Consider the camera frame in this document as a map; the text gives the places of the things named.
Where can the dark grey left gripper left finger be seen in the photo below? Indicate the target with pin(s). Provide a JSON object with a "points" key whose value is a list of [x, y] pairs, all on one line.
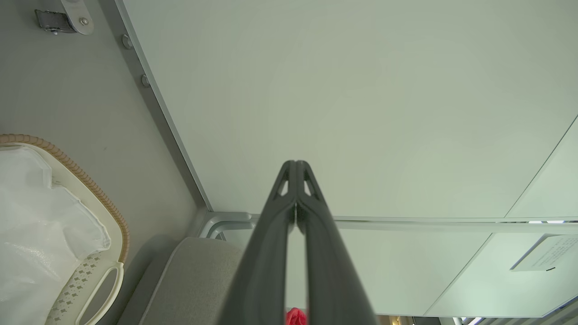
{"points": [[262, 271]]}

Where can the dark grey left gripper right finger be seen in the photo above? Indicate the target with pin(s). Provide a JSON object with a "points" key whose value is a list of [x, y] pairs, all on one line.
{"points": [[329, 271]]}

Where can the red garment with white stripes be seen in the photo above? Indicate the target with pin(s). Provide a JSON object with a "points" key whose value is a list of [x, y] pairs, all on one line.
{"points": [[295, 317]]}

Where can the grey fabric sofa seat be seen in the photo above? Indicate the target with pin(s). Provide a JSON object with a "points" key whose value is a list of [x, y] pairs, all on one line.
{"points": [[189, 284]]}

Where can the white basket with brown rim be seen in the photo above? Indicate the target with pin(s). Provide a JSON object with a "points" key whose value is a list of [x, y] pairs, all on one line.
{"points": [[86, 271]]}

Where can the grey curved partition leg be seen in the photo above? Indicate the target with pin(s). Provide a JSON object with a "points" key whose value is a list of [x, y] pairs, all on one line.
{"points": [[230, 225], [221, 216]]}

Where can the white paper label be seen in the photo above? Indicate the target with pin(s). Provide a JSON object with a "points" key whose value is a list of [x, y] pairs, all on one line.
{"points": [[548, 253]]}

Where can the grey partition foot with plate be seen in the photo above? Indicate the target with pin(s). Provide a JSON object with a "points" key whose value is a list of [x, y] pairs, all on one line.
{"points": [[79, 16]]}

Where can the black caster wheel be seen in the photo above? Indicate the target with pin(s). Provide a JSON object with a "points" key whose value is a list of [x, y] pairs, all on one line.
{"points": [[54, 21]]}

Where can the grey partition bottom rail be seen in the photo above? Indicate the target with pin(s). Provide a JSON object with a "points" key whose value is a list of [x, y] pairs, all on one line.
{"points": [[153, 104], [429, 220]]}

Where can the round metal rail bolt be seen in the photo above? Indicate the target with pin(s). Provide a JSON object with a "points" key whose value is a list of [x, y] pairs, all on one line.
{"points": [[145, 81], [127, 41]]}

